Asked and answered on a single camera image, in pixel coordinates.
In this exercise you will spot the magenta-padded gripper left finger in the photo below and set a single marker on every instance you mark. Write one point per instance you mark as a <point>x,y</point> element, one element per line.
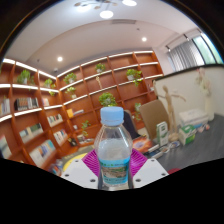
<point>80,172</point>

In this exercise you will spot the white vase with flowers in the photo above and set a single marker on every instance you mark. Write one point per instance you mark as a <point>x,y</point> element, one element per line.
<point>209,106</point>

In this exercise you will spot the clear blue-capped water bottle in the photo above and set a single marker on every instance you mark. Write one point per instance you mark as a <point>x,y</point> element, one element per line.
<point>113,150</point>

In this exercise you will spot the grey window curtain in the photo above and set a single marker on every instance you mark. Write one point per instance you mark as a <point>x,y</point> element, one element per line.
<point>185,56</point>

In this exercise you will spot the green white tissue box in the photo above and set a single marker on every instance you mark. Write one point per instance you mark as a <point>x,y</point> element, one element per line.
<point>187,135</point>

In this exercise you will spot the ceiling lights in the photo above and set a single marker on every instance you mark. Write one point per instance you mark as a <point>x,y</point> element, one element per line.
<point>106,14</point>

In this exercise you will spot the white desk partition panel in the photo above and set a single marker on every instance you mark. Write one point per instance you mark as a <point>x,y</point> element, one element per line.
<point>186,85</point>

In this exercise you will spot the white flat box stack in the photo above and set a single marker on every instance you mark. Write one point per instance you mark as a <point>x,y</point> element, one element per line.
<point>193,116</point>

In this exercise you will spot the small green white carton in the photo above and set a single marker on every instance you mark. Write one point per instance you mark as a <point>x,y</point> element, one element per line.
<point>162,133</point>

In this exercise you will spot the dark book stack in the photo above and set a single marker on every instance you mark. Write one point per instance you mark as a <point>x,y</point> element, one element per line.
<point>143,146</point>

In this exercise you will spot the wooden artist mannequin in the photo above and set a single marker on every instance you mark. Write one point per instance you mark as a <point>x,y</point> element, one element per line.
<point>170,106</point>

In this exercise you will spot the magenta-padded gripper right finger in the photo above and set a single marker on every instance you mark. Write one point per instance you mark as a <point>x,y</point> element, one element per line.
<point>150,172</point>

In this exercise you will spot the wooden bookshelf unit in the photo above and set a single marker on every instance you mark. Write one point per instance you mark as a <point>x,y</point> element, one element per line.
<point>86,93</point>

